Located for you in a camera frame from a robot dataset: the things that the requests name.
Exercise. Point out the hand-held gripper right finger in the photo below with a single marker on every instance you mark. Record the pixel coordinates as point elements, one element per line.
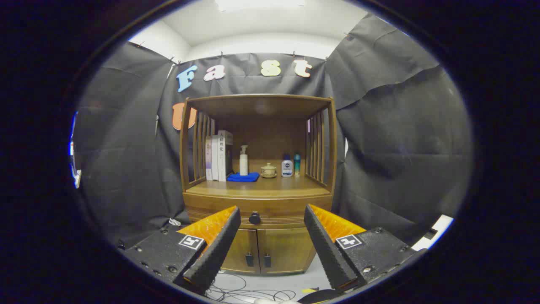
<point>329,253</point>

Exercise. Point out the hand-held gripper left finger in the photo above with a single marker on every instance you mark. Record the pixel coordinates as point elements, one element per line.
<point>215,253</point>

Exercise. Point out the black drawer knob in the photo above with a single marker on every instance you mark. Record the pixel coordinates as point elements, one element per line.
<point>255,218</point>

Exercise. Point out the wooden drawer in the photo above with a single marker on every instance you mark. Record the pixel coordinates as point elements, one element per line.
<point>274,207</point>

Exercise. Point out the wooden cabinet door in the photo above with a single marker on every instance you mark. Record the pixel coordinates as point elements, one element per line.
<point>287,249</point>
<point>242,247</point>

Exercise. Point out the wooden countertop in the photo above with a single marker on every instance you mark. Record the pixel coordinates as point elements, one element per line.
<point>278,185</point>

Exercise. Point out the wooden cabinet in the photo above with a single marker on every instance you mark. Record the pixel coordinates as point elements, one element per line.
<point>258,105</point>

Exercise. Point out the blue cloth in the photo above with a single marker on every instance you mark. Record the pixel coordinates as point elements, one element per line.
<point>243,177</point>

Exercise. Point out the teal bottle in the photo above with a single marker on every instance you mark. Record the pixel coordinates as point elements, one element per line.
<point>297,166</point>

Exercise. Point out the white book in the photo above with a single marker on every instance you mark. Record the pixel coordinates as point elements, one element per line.
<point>214,160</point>

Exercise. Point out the purple book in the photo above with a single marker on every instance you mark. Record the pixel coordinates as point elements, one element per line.
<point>208,160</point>

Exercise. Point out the grey book with portrait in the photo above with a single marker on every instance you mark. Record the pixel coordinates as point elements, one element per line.
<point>222,160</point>

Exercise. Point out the white pump bottle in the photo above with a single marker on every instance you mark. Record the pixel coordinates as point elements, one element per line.
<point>244,164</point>

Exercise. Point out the white lotion bottle blue cap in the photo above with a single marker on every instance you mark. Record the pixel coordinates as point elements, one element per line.
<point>287,169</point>

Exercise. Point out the beige lidded tea cup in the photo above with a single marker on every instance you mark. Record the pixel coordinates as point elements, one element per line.
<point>268,171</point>

